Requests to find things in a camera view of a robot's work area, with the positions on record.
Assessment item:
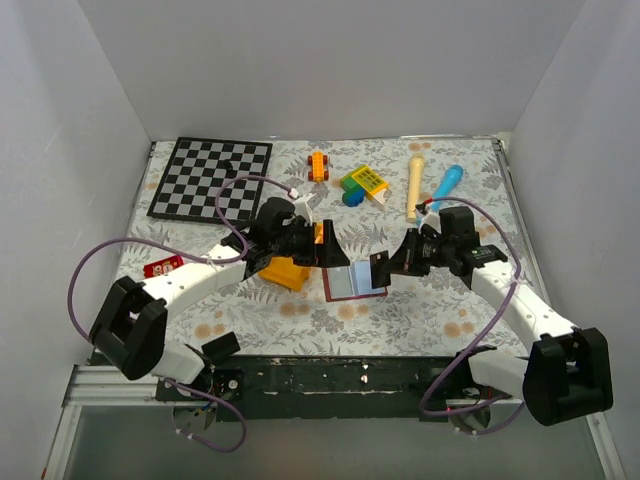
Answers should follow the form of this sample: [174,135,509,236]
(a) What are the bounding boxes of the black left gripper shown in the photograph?
[270,220,349,268]

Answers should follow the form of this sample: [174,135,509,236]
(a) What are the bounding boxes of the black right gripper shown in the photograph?
[380,228,453,277]

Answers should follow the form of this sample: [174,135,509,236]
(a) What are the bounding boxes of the red leather card holder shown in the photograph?
[322,261,388,302]

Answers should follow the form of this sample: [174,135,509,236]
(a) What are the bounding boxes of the yellow plastic bin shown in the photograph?
[259,222,324,291]

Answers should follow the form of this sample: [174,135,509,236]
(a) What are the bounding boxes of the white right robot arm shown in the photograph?
[370,206,614,426]

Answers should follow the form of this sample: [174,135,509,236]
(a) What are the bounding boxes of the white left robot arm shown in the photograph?
[88,198,350,400]

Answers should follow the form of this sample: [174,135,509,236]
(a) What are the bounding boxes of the floral table mat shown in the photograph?
[94,137,556,359]

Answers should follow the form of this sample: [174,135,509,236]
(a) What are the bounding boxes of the colourful toy block house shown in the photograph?
[340,165,389,209]

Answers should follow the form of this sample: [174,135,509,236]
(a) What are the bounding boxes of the orange toy car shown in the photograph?
[307,151,329,183]

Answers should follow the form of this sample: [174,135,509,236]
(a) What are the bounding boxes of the cream toy microphone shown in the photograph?
[406,153,425,223]

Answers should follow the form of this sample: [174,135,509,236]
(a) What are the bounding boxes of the blue toy microphone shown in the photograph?
[432,165,464,199]

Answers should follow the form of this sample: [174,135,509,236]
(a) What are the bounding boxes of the black white chessboard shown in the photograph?
[147,137,273,224]

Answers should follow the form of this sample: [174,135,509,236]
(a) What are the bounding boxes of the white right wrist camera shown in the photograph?
[417,208,441,232]

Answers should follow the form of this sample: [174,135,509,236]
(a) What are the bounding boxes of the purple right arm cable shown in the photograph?
[414,196,526,435]

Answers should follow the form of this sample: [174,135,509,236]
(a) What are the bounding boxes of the black front table rail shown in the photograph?
[87,352,574,424]

